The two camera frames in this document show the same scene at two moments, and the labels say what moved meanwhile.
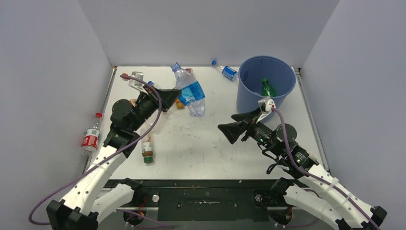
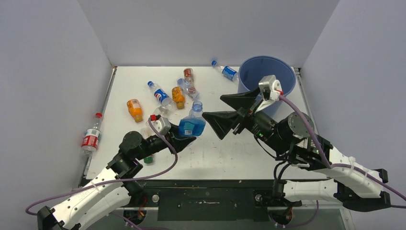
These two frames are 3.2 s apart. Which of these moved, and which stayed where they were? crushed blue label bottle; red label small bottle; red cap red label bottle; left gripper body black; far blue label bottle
Moved: crushed blue label bottle; left gripper body black
Stayed: far blue label bottle; red label small bottle; red cap red label bottle
